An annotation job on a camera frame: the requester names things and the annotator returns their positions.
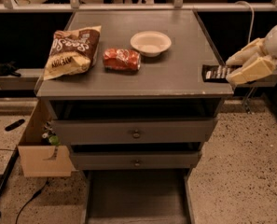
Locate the black rxbar chocolate bar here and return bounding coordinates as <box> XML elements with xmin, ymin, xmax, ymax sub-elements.
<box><xmin>201</xmin><ymin>64</ymin><xmax>237</xmax><ymax>83</ymax></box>

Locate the white cable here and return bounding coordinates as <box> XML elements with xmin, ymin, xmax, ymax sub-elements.
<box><xmin>229</xmin><ymin>0</ymin><xmax>256</xmax><ymax>86</ymax></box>

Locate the cardboard box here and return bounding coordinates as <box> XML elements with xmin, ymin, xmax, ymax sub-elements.
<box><xmin>18</xmin><ymin>101</ymin><xmax>74</xmax><ymax>177</ymax></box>

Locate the black object on ledge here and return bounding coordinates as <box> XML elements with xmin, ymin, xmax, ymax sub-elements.
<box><xmin>0</xmin><ymin>62</ymin><xmax>21</xmax><ymax>77</ymax></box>

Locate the grey middle drawer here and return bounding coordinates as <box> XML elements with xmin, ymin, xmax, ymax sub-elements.
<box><xmin>70</xmin><ymin>151</ymin><xmax>201</xmax><ymax>170</ymax></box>

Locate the red soda can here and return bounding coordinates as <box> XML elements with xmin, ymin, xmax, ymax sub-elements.
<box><xmin>103</xmin><ymin>49</ymin><xmax>141</xmax><ymax>71</ymax></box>

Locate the brown sea salt chip bag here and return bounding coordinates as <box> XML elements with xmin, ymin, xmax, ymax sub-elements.
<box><xmin>43</xmin><ymin>26</ymin><xmax>102</xmax><ymax>80</ymax></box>

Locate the grey open bottom drawer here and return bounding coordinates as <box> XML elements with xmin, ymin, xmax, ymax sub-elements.
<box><xmin>81</xmin><ymin>169</ymin><xmax>196</xmax><ymax>224</ymax></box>

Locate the grey drawer cabinet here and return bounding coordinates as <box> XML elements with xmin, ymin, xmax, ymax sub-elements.
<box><xmin>35</xmin><ymin>8</ymin><xmax>235</xmax><ymax>224</ymax></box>

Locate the black marker on floor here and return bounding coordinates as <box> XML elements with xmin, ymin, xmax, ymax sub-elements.
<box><xmin>5</xmin><ymin>119</ymin><xmax>25</xmax><ymax>132</ymax></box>

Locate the white paper bowl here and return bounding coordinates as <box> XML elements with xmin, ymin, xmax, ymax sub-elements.
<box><xmin>131</xmin><ymin>31</ymin><xmax>172</xmax><ymax>57</ymax></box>

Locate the green bottle in box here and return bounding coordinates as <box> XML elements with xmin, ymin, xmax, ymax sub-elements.
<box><xmin>42</xmin><ymin>133</ymin><xmax>60</xmax><ymax>146</ymax></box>

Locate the grey top drawer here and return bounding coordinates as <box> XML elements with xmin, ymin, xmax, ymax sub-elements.
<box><xmin>52</xmin><ymin>119</ymin><xmax>217</xmax><ymax>145</ymax></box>

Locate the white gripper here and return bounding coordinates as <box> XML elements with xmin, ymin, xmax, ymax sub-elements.
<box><xmin>225</xmin><ymin>25</ymin><xmax>277</xmax><ymax>86</ymax></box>

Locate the black floor cable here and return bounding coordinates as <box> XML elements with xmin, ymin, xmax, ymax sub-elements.
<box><xmin>14</xmin><ymin>177</ymin><xmax>49</xmax><ymax>224</ymax></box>

